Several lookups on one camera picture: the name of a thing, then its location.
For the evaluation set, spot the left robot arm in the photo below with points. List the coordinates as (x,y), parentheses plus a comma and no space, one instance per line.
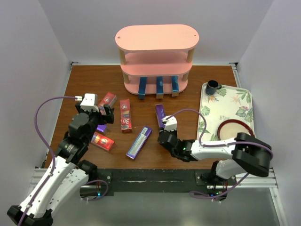
(67,172)

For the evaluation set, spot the blue toothpaste box with label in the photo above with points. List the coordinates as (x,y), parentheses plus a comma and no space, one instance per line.
(142,87)

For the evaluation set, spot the red toothpaste box middle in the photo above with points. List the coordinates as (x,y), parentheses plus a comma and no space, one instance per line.
(125,116)

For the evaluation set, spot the red toothpaste box lower left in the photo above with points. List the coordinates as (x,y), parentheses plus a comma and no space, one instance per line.
(102,141)

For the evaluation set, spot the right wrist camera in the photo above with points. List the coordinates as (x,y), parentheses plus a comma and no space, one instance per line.
(170,123)

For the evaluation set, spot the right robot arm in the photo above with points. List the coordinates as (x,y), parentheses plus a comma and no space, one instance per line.
(241,154)

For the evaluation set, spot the purple toothpaste box with label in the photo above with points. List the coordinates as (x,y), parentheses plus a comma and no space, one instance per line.
(139,142)

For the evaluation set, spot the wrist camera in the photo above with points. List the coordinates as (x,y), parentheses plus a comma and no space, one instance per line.
(170,123)
(88,102)

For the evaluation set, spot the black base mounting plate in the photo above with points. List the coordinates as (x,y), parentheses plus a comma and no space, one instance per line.
(159,181)

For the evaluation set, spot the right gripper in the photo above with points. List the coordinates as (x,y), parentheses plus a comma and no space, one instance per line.
(174,133)

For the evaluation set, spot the red toothpaste box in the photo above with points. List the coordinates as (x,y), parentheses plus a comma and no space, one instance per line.
(102,141)
(109,99)
(125,116)

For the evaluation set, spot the pink three-tier shelf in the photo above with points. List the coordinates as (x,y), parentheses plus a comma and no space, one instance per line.
(156,50)

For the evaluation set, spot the dark blue mug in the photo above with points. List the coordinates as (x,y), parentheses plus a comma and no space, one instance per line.
(211,87)

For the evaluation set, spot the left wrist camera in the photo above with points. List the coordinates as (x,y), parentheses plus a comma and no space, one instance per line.
(88,102)

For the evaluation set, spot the red rimmed plate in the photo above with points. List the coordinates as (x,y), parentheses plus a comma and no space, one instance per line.
(230,128)

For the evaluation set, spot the floral serving tray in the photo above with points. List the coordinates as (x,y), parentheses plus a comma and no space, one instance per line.
(227,103)

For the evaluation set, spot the red toothpaste box upper left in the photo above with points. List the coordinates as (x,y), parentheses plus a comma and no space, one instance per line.
(109,99)

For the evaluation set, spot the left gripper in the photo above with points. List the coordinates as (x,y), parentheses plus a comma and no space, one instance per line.
(108,118)

